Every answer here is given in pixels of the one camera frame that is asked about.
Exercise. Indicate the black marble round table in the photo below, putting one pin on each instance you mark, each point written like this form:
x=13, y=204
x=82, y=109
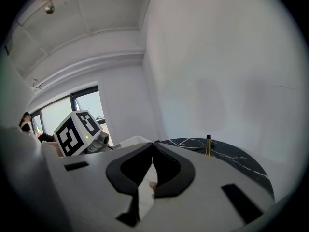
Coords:
x=241, y=158

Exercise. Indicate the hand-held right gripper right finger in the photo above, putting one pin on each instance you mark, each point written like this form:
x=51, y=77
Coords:
x=205, y=197

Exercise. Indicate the black-framed window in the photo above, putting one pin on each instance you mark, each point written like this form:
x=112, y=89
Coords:
x=91, y=103

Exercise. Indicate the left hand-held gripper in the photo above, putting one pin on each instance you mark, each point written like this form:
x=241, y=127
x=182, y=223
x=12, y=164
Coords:
x=72, y=134

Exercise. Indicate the round metal ceiling fixture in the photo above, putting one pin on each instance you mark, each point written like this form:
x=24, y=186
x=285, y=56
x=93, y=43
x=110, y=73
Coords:
x=49, y=9

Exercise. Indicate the white table lamp brass base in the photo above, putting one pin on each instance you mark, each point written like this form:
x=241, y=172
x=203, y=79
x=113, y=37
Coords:
x=208, y=149

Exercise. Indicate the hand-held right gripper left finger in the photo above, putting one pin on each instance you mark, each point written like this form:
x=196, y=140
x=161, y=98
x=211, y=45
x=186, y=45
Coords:
x=96, y=190

